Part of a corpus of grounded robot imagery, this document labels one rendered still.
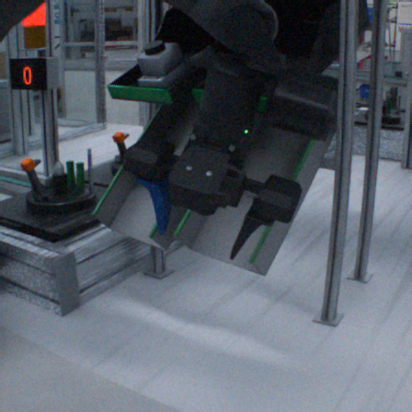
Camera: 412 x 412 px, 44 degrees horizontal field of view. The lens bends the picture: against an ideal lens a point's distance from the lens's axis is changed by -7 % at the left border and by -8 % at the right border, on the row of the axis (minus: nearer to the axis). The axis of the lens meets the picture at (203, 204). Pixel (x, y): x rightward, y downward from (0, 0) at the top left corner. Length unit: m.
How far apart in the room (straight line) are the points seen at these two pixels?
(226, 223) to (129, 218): 0.16
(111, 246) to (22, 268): 0.16
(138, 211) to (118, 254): 0.14
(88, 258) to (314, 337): 0.38
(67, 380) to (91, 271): 0.24
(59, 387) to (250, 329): 0.30
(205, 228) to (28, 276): 0.31
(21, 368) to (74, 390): 0.09
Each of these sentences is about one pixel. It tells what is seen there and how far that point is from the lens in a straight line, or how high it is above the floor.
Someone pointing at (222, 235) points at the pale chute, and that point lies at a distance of 0.75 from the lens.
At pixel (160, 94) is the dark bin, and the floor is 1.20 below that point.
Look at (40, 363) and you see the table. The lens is 0.77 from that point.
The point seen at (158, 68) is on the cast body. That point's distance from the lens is 0.74.
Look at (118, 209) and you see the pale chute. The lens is 0.85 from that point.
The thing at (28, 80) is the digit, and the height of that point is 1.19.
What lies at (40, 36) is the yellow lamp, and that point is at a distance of 1.20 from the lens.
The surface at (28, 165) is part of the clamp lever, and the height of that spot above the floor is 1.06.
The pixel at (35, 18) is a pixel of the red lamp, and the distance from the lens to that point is 1.20.
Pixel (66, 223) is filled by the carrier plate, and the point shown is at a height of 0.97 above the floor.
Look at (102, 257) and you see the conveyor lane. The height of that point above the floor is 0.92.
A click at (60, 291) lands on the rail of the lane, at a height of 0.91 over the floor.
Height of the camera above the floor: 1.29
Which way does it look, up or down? 19 degrees down
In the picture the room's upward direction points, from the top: straight up
